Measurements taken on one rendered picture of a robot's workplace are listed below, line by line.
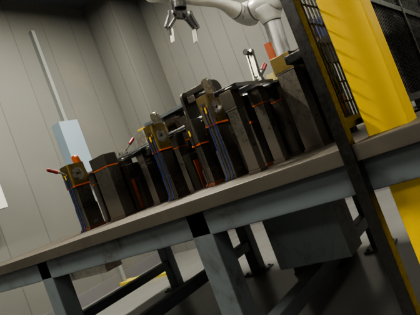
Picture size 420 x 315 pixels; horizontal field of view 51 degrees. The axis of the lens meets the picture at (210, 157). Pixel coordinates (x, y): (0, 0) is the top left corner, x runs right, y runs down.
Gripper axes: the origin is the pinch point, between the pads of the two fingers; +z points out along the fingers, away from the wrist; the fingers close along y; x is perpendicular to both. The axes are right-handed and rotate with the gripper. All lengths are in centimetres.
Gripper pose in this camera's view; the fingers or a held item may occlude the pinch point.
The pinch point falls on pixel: (184, 40)
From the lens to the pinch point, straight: 234.4
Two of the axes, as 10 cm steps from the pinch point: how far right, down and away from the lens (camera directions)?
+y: -8.3, 1.2, -5.4
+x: 5.4, -0.8, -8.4
